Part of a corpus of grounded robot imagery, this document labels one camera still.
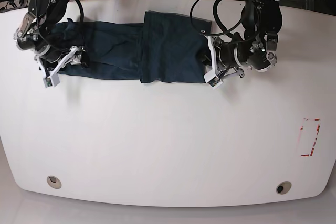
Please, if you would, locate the table grommet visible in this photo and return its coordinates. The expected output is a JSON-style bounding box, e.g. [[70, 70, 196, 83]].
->
[[276, 181, 292, 195], [47, 176, 62, 189]]

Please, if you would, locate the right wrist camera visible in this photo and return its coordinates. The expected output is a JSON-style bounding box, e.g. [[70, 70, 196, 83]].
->
[[43, 74, 60, 88]]

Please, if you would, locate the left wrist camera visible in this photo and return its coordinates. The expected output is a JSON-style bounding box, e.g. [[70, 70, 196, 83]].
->
[[204, 72, 223, 90]]

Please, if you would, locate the right table grommet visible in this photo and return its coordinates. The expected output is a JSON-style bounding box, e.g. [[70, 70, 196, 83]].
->
[[276, 181, 292, 195]]

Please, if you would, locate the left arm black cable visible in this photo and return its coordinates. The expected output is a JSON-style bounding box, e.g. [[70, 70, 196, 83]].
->
[[189, 0, 259, 41]]

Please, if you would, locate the dark teal T-shirt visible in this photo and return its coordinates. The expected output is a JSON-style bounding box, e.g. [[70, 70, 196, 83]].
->
[[51, 11, 212, 83]]

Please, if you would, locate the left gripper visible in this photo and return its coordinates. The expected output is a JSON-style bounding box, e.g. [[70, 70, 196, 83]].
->
[[203, 33, 278, 80]]

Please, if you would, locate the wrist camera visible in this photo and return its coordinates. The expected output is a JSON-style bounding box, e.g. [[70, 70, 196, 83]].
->
[[204, 72, 223, 90], [43, 74, 60, 88]]

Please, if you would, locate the left table grommet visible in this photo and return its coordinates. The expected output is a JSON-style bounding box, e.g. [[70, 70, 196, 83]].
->
[[47, 176, 62, 189]]

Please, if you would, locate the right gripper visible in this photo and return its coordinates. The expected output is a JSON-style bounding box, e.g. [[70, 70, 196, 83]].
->
[[14, 15, 89, 76]]

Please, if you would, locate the red tape rectangle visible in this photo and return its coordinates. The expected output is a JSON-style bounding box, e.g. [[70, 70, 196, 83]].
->
[[297, 118, 321, 157]]

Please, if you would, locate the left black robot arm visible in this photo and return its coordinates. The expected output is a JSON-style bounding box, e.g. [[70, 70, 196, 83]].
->
[[204, 0, 282, 87]]

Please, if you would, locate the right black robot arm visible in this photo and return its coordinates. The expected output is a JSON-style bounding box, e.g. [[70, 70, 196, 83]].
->
[[14, 0, 90, 76]]

